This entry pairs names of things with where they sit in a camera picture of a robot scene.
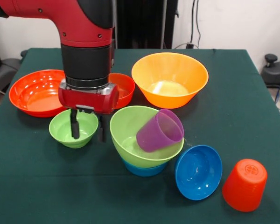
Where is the large red plastic bowl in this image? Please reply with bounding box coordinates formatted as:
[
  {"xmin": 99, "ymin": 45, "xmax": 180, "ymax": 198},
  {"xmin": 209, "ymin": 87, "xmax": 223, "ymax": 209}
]
[{"xmin": 8, "ymin": 69, "xmax": 68, "ymax": 118}]

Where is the small red plastic bowl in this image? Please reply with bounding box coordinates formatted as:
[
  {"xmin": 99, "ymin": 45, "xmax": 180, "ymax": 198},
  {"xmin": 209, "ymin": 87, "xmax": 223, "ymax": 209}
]
[{"xmin": 108, "ymin": 72, "xmax": 136, "ymax": 110}]

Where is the black chair base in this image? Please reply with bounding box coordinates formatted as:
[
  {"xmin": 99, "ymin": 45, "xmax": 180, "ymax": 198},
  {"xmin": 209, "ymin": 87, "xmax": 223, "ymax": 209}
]
[{"xmin": 261, "ymin": 53, "xmax": 280, "ymax": 88}]

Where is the dark blue plastic bowl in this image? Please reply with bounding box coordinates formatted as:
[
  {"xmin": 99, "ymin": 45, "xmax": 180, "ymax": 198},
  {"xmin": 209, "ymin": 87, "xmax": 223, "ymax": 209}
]
[{"xmin": 174, "ymin": 144, "xmax": 223, "ymax": 201}]

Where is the purple plastic cup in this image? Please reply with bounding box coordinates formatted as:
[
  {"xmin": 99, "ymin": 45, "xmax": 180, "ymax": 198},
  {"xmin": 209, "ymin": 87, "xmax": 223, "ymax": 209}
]
[{"xmin": 136, "ymin": 108, "xmax": 185, "ymax": 153}]

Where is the black wall cable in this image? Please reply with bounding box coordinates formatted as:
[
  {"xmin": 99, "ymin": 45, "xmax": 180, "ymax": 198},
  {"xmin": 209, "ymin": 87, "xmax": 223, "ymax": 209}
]
[{"xmin": 191, "ymin": 0, "xmax": 202, "ymax": 45}]

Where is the large orange plastic bowl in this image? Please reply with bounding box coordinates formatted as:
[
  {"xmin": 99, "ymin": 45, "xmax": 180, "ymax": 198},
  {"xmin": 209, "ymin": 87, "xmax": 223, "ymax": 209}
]
[{"xmin": 131, "ymin": 52, "xmax": 210, "ymax": 110}]

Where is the small green plastic bowl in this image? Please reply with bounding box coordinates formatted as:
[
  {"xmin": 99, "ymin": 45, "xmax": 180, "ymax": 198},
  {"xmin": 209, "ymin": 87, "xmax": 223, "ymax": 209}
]
[{"xmin": 49, "ymin": 108, "xmax": 99, "ymax": 149}]

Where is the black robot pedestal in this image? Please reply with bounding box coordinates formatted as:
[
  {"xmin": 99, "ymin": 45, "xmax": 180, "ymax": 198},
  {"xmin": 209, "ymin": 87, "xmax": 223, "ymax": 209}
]
[{"xmin": 114, "ymin": 0, "xmax": 179, "ymax": 49}]

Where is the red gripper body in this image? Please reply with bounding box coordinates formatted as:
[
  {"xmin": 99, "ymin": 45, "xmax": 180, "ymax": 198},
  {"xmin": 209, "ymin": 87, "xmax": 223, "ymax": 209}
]
[{"xmin": 58, "ymin": 78, "xmax": 119, "ymax": 115}]

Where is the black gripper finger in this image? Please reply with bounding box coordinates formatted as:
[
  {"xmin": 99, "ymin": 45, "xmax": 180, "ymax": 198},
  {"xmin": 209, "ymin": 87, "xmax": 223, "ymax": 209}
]
[
  {"xmin": 70, "ymin": 108, "xmax": 80, "ymax": 140},
  {"xmin": 97, "ymin": 113, "xmax": 107, "ymax": 143}
]

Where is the red plastic cup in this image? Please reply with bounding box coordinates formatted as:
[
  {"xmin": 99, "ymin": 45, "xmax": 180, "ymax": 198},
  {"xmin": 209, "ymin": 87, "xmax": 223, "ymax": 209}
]
[{"xmin": 222, "ymin": 158, "xmax": 268, "ymax": 213}]

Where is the large green plastic bowl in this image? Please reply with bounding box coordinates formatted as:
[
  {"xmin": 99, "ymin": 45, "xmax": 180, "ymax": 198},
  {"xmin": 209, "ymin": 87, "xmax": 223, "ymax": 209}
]
[{"xmin": 109, "ymin": 105, "xmax": 185, "ymax": 168}]

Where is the grey cable loop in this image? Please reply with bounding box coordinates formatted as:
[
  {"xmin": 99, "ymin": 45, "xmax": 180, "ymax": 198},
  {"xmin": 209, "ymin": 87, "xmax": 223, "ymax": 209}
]
[{"xmin": 173, "ymin": 42, "xmax": 199, "ymax": 49}]

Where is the dark green table cloth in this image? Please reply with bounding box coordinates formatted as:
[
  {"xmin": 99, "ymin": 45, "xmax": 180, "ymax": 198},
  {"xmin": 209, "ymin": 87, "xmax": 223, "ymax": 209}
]
[{"xmin": 0, "ymin": 48, "xmax": 280, "ymax": 224}]

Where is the light blue plastic bowl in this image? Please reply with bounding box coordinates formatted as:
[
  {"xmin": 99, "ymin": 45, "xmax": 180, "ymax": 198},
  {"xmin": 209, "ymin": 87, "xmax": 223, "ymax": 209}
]
[{"xmin": 121, "ymin": 157, "xmax": 168, "ymax": 177}]

